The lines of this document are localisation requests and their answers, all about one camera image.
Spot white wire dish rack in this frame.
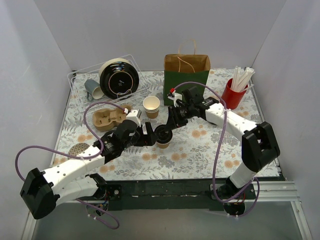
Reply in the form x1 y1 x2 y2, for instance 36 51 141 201
67 54 151 113

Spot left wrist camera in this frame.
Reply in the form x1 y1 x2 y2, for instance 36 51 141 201
124 108 142 127

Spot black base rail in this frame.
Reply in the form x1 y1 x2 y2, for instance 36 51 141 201
77 178 258 212

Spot red cup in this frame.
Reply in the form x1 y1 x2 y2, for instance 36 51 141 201
221 78 246 110

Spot purple cable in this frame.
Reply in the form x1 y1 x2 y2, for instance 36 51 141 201
14 101 131 230
174 81 261 217

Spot green paper bag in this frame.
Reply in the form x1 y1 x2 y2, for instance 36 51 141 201
162 48 211 106

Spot black plate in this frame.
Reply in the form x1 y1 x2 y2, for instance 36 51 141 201
98 58 140 100

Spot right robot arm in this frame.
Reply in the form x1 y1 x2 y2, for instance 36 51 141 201
163 86 281 203

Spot single paper cup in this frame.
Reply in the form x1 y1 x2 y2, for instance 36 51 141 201
156 141 170 149

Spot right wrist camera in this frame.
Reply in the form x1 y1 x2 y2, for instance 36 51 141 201
167 88 185 107

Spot stack of paper cups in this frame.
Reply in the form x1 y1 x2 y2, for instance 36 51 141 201
142 96 161 119

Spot patterned round coaster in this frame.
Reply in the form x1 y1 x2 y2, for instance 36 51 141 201
68 142 90 156

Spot grey mug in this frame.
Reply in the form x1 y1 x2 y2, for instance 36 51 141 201
84 79 104 102

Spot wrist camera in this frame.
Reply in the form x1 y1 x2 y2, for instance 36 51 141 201
167 88 185 107
124 108 142 127

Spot floral table mat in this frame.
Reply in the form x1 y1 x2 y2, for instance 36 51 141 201
49 68 281 182

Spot cardboard cup carrier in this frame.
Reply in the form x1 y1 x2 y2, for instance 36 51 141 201
92 108 127 132

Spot black cup lid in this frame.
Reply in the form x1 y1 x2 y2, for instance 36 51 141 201
154 124 173 144

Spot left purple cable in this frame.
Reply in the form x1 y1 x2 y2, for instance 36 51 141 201
14 101 131 230

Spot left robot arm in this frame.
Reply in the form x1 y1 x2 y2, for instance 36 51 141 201
20 120 158 220

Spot white wrapped straws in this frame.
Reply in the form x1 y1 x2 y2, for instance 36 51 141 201
230 66 255 93

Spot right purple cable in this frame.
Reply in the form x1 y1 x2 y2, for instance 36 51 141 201
174 81 261 217

